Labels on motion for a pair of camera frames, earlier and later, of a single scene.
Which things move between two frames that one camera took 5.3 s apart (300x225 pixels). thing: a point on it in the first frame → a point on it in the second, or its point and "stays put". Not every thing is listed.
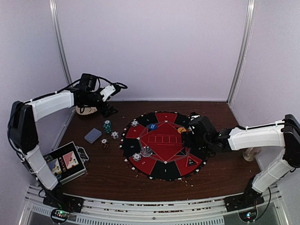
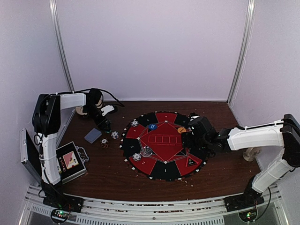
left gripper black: [101, 110] → [99, 122]
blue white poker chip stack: [115, 135] stays put
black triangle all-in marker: [190, 161] stays put
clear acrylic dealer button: [146, 151] stays put
